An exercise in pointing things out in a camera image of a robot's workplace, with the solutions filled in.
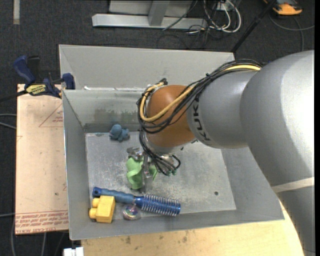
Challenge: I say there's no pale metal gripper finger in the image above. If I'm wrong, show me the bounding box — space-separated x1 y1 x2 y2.
126 146 143 161
142 154 154 194

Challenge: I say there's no light green soft toy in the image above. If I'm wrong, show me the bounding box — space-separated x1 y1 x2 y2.
125 156 159 191

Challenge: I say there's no blue hairbrush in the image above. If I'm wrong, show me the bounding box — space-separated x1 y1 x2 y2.
91 186 182 217

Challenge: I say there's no blue toy animal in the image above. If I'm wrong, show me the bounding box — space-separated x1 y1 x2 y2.
108 123 131 143

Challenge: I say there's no grey metal bin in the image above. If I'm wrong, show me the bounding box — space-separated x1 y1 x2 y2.
58 44 286 241

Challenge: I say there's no shiny iridescent spinning top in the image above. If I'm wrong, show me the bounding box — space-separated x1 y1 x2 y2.
121 203 142 222

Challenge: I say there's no yellow toy brick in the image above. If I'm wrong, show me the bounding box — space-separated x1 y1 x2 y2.
88 195 117 224

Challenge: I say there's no brown cardboard board red print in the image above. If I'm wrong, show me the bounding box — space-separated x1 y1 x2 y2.
14 83 70 236

